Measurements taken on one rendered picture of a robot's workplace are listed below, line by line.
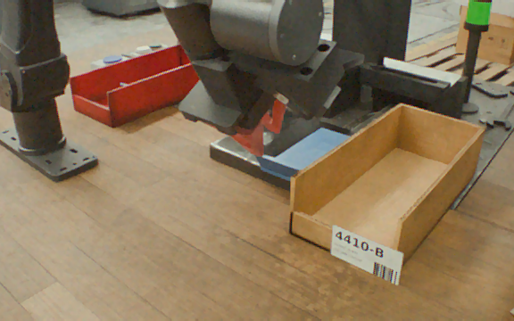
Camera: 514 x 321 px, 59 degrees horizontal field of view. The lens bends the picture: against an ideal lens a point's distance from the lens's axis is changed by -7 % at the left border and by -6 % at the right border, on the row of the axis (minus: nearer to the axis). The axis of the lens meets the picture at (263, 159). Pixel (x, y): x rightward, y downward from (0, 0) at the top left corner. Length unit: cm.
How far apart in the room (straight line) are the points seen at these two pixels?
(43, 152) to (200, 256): 31
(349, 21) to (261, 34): 71
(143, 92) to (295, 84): 47
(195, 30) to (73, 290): 26
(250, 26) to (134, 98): 48
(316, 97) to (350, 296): 19
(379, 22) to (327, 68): 63
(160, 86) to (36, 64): 25
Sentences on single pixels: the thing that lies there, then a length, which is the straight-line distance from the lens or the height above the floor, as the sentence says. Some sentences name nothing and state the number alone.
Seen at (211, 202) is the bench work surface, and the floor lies 90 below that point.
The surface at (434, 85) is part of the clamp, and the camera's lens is 74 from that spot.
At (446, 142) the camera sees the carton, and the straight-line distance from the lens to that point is 66.
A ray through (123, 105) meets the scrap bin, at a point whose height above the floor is 93.
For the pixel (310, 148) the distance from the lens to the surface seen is 62.
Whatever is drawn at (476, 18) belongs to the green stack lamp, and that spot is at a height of 106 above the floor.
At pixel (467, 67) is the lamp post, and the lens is 85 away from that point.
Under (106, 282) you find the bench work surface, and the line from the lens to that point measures 47.
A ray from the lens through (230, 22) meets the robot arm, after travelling 33.
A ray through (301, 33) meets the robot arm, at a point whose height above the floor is 113.
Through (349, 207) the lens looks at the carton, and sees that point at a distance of 55.
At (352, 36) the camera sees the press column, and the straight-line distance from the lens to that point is 102.
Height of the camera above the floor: 121
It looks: 29 degrees down
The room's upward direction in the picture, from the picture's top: straight up
